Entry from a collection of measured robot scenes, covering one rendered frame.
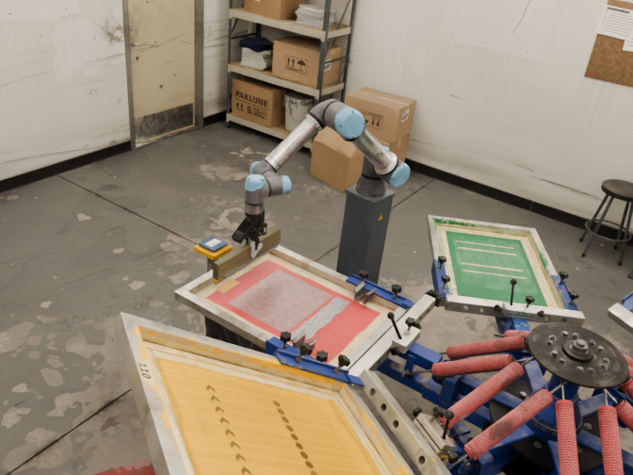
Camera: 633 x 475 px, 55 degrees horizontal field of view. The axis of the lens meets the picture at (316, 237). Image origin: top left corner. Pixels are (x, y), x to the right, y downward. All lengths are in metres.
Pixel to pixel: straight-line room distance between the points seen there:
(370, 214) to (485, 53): 3.23
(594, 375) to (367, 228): 1.39
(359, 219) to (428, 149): 3.39
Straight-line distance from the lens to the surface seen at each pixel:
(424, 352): 2.28
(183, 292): 2.54
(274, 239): 2.68
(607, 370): 2.04
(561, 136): 5.84
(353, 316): 2.53
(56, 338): 3.97
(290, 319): 2.46
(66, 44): 5.73
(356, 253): 3.08
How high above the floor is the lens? 2.47
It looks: 30 degrees down
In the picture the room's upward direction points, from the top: 6 degrees clockwise
